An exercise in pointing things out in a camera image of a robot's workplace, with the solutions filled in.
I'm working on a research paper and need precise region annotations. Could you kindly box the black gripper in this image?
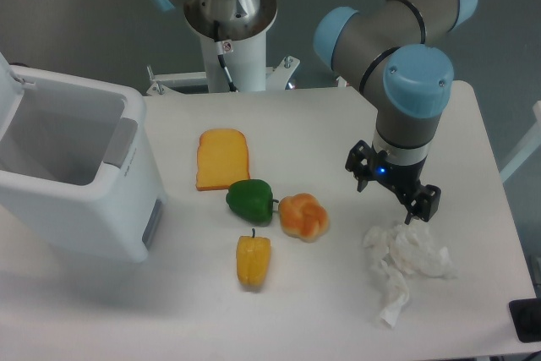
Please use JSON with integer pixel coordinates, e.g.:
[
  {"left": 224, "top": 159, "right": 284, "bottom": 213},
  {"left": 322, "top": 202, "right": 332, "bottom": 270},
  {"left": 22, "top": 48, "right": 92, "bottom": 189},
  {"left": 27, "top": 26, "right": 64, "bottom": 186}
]
[{"left": 345, "top": 140, "right": 441, "bottom": 225}]

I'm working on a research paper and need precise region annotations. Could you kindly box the white trash can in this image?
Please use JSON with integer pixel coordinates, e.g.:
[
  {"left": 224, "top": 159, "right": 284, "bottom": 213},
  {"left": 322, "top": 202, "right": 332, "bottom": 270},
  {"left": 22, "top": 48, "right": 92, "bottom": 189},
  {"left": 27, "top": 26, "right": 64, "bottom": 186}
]
[{"left": 1, "top": 62, "right": 167, "bottom": 263}]

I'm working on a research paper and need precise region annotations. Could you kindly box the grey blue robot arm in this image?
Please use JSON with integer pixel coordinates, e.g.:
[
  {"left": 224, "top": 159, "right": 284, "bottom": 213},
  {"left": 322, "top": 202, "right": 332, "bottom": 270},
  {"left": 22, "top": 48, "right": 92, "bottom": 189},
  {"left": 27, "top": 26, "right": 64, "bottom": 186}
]
[{"left": 154, "top": 0, "right": 478, "bottom": 221}]

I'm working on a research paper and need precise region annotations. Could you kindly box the crumpled white tissue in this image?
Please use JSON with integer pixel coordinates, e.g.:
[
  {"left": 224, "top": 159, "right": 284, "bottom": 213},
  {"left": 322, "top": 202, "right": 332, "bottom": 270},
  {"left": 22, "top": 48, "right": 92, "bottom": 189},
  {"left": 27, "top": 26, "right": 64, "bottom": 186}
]
[{"left": 363, "top": 222, "right": 457, "bottom": 328}]

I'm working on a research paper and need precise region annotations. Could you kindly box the braided bread roll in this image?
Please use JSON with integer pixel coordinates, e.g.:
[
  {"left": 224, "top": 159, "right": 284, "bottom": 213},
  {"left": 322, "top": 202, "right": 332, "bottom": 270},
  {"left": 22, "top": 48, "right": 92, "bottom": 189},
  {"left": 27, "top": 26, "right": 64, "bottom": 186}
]
[{"left": 278, "top": 193, "right": 330, "bottom": 243}]

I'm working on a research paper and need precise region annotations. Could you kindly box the green bell pepper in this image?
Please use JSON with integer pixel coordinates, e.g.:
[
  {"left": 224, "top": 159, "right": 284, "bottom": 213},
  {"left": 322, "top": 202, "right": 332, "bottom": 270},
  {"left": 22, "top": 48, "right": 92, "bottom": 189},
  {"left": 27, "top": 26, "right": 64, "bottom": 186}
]
[{"left": 226, "top": 179, "right": 276, "bottom": 224}]

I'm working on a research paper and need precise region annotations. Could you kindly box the yellow bell pepper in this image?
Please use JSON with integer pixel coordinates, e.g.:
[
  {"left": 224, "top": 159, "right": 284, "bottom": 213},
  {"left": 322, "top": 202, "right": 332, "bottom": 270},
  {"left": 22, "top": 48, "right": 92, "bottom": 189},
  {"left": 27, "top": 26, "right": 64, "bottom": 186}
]
[{"left": 236, "top": 228, "right": 271, "bottom": 289}]

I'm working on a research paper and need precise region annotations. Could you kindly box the orange toast slice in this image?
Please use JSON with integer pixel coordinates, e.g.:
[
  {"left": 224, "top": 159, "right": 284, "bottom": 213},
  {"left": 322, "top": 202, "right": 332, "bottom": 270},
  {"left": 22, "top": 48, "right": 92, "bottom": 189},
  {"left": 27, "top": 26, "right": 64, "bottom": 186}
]
[{"left": 195, "top": 129, "right": 250, "bottom": 191}]

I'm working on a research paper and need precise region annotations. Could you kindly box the black device at edge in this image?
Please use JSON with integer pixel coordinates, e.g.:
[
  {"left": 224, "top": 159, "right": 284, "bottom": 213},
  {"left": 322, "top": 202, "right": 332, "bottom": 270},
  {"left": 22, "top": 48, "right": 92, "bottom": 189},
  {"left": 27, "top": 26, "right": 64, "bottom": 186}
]
[{"left": 508, "top": 298, "right": 540, "bottom": 343}]

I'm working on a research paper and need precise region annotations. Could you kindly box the white frame at right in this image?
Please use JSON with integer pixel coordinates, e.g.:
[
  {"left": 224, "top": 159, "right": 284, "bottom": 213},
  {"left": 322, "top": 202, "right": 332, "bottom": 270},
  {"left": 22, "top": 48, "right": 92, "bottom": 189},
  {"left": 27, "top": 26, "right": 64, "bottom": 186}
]
[{"left": 500, "top": 101, "right": 540, "bottom": 183}]

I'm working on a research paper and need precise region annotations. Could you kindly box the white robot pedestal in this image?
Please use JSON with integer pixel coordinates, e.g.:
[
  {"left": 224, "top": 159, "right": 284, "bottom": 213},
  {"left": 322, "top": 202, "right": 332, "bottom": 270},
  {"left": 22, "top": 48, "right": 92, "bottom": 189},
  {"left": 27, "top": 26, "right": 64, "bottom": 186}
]
[{"left": 145, "top": 0, "right": 301, "bottom": 96}]

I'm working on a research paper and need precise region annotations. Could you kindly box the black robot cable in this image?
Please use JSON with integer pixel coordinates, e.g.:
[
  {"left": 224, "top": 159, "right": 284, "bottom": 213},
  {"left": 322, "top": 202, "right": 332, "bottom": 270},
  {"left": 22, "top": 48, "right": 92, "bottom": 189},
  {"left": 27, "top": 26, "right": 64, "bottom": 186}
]
[{"left": 213, "top": 20, "right": 240, "bottom": 93}]

